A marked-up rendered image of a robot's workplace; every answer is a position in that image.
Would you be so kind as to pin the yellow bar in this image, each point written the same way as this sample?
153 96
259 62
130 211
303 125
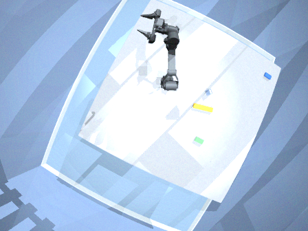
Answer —
202 107

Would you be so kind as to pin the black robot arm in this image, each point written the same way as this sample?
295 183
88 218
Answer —
171 41

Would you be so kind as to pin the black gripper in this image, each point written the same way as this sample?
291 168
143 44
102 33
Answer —
151 36

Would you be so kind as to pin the small blue block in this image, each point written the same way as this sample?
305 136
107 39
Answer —
267 75

